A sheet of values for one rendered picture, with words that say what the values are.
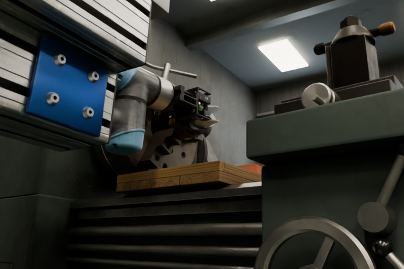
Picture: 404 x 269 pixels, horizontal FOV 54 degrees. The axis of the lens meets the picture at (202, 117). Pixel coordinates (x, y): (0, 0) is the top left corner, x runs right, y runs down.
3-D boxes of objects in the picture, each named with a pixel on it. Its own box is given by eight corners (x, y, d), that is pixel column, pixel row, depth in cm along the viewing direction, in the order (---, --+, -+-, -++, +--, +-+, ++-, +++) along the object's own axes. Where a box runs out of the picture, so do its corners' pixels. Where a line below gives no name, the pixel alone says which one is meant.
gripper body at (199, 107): (211, 122, 96) (178, 107, 88) (186, 128, 102) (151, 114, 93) (213, 93, 99) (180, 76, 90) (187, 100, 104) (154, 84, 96)
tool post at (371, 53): (327, 93, 72) (324, 45, 75) (343, 106, 77) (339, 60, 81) (370, 84, 67) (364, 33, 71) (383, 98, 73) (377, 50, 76)
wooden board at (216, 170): (115, 192, 92) (117, 175, 93) (210, 209, 118) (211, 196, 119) (219, 181, 73) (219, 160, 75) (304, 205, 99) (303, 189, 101)
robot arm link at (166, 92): (137, 109, 90) (140, 77, 93) (151, 114, 93) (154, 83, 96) (160, 102, 86) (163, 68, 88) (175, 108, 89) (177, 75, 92)
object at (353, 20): (337, 31, 76) (336, 15, 77) (345, 39, 79) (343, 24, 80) (358, 24, 73) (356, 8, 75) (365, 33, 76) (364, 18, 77)
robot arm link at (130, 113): (88, 154, 83) (95, 104, 86) (142, 158, 84) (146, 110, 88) (84, 143, 75) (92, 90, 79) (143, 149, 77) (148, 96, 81)
